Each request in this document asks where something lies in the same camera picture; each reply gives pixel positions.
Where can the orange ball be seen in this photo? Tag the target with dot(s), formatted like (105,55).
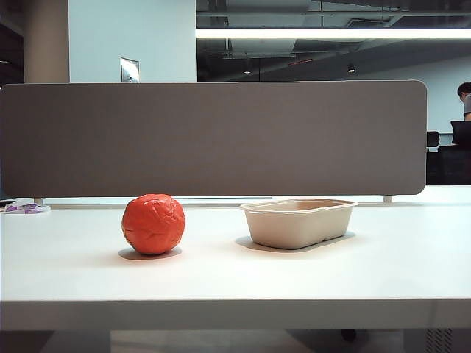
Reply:
(152,224)

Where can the white purple printed packet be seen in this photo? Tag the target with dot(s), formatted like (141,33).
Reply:
(25,207)

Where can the person with dark hair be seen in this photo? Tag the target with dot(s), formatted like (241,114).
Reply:
(465,99)

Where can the black ceiling spot lamp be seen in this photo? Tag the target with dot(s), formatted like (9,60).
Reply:
(351,68)

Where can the black office chair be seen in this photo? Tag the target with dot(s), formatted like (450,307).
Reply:
(432,140)

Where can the silver wall plate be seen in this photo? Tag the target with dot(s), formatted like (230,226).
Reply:
(129,70)

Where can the black chair backrest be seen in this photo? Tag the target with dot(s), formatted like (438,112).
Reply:
(461,133)

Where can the beige paper lunchbox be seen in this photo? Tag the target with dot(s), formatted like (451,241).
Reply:
(298,226)

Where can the grey fabric desk divider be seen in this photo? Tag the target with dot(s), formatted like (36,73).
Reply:
(213,139)

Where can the vented metal panel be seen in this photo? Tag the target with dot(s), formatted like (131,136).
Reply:
(438,340)

